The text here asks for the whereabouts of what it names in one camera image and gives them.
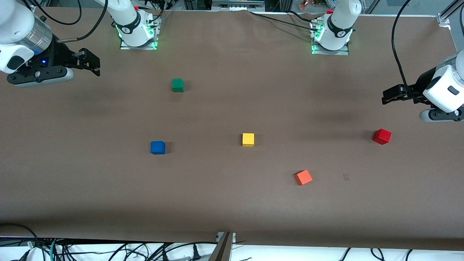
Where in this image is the red cube block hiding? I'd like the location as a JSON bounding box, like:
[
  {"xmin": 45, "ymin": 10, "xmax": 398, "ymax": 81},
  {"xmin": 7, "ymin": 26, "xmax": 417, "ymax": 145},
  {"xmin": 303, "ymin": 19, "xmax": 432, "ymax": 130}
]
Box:
[{"xmin": 373, "ymin": 128, "xmax": 392, "ymax": 145}]

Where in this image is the orange cube block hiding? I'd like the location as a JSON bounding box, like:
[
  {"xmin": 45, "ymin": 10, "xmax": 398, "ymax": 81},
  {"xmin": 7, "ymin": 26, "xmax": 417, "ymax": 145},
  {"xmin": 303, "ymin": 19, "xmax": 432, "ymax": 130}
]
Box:
[{"xmin": 294, "ymin": 169, "xmax": 313, "ymax": 186}]

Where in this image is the brown paper table cover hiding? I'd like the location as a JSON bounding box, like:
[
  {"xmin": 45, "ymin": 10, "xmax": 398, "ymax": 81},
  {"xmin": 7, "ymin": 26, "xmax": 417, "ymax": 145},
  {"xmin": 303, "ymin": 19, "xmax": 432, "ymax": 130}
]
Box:
[{"xmin": 0, "ymin": 7, "xmax": 464, "ymax": 251}]

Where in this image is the aluminium profile bar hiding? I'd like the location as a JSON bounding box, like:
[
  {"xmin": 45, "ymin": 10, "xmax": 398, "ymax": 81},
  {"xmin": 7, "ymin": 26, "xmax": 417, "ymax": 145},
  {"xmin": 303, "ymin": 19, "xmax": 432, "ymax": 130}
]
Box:
[{"xmin": 208, "ymin": 232, "xmax": 237, "ymax": 261}]

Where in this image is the black looped cable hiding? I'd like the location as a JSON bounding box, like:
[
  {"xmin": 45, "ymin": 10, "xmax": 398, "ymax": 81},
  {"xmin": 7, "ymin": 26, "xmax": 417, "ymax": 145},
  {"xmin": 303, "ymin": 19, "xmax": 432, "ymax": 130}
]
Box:
[{"xmin": 22, "ymin": 0, "xmax": 83, "ymax": 26}]

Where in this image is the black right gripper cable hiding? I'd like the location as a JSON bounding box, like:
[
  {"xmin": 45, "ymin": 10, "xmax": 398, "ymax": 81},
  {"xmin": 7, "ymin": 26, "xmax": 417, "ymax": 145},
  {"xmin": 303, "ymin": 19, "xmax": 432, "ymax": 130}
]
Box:
[{"xmin": 56, "ymin": 0, "xmax": 109, "ymax": 43}]

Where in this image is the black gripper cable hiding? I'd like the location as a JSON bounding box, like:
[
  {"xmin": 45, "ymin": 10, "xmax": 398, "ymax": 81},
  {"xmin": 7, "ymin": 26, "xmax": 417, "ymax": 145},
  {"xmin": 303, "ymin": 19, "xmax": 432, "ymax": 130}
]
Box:
[
  {"xmin": 391, "ymin": 0, "xmax": 428, "ymax": 100},
  {"xmin": 56, "ymin": 0, "xmax": 109, "ymax": 43}
]

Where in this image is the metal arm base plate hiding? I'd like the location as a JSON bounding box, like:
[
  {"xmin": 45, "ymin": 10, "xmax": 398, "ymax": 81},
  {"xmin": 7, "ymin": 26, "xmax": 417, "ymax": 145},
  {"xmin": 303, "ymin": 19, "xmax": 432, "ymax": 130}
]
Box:
[
  {"xmin": 120, "ymin": 14, "xmax": 159, "ymax": 50},
  {"xmin": 311, "ymin": 18, "xmax": 350, "ymax": 56}
]

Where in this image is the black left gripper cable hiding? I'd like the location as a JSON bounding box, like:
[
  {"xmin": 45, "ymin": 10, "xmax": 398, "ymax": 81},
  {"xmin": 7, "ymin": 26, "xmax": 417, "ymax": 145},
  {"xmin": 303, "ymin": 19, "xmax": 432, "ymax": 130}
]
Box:
[{"xmin": 391, "ymin": 0, "xmax": 428, "ymax": 100}]

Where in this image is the aluminium frame corner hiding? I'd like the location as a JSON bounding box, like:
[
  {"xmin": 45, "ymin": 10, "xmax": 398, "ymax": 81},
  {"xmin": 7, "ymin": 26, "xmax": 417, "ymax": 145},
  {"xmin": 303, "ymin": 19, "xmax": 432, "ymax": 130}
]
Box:
[{"xmin": 437, "ymin": 0, "xmax": 464, "ymax": 26}]

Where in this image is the black base cable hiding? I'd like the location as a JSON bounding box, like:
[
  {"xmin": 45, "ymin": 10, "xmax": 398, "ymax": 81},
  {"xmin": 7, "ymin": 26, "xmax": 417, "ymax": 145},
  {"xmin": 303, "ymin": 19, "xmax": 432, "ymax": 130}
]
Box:
[{"xmin": 248, "ymin": 10, "xmax": 321, "ymax": 32}]

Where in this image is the aluminium rail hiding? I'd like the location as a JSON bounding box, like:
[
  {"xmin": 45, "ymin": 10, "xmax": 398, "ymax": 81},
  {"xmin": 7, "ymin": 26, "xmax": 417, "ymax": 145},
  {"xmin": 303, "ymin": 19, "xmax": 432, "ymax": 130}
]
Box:
[{"xmin": 211, "ymin": 0, "xmax": 266, "ymax": 11}]

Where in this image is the black floor cable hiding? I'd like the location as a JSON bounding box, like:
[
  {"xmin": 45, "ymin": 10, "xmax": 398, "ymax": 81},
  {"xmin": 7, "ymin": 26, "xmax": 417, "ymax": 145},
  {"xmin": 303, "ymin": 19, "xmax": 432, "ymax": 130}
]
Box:
[{"xmin": 0, "ymin": 223, "xmax": 47, "ymax": 261}]

